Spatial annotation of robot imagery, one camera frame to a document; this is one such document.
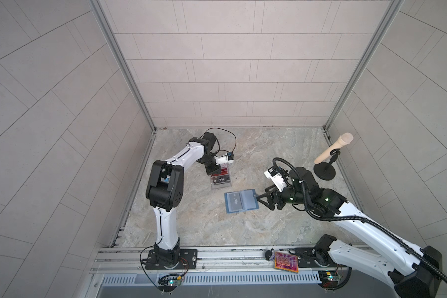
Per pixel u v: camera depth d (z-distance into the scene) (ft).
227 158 2.70
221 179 2.98
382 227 1.44
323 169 3.16
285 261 2.27
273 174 2.08
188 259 2.31
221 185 2.99
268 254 2.27
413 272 1.25
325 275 2.26
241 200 2.84
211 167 2.65
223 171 2.98
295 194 1.96
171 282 2.14
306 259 2.33
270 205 2.06
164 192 1.69
